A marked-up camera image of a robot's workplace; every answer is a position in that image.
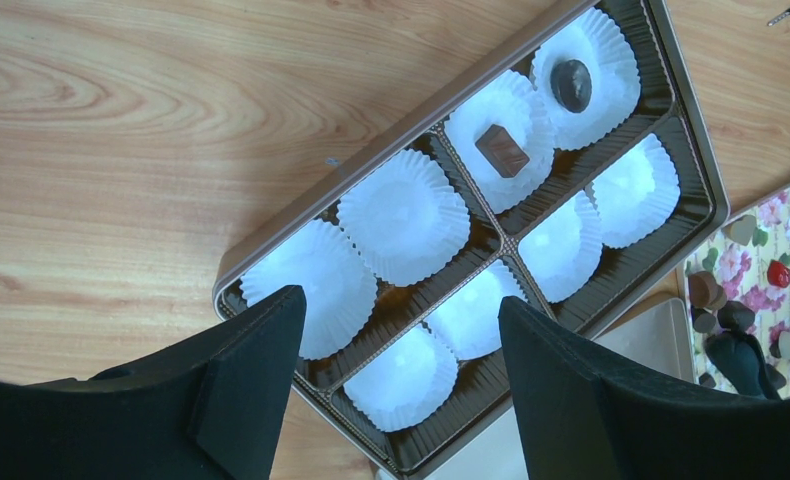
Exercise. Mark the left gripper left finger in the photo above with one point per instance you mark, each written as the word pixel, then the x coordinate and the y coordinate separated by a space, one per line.
pixel 208 407

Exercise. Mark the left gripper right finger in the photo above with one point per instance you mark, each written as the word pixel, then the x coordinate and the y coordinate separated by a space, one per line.
pixel 586 412

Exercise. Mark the round brown chocolate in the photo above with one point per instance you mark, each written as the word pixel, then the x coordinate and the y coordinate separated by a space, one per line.
pixel 705 292

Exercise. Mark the brown rectangular chocolate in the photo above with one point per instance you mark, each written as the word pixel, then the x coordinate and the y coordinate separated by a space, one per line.
pixel 502 152

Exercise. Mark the dark oval chocolate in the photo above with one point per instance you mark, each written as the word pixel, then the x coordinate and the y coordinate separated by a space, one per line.
pixel 571 85

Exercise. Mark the brown compartment chocolate box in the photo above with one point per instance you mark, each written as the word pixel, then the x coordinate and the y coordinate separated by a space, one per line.
pixel 668 108

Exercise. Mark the heart shaped chocolate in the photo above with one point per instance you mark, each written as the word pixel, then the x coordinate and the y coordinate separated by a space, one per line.
pixel 741 230

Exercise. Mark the metallic box lid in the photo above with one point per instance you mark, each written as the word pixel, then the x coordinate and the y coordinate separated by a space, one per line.
pixel 655 333

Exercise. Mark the white paper cup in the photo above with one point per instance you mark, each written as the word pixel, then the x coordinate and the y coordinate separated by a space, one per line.
pixel 406 383
pixel 405 218
pixel 636 194
pixel 467 321
pixel 340 289
pixel 564 250
pixel 510 102
pixel 595 39

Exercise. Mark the floral rectangular tray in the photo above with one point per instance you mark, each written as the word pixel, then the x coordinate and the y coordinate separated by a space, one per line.
pixel 741 270

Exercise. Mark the red candy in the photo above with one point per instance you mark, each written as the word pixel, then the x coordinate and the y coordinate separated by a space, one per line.
pixel 778 274

